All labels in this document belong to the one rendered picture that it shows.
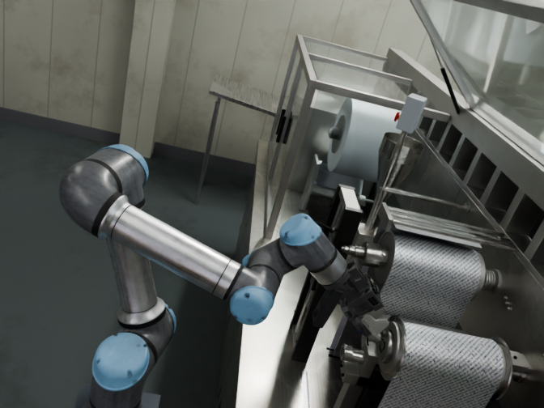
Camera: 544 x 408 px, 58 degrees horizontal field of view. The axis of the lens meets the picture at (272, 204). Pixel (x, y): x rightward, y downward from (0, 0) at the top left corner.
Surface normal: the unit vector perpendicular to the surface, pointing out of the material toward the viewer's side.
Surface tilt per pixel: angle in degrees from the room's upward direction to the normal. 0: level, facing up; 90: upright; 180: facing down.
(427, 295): 92
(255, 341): 0
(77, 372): 0
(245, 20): 90
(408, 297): 92
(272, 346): 0
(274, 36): 90
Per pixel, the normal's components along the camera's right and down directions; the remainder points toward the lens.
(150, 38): 0.02, 0.46
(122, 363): 0.22, -0.80
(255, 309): -0.22, 0.40
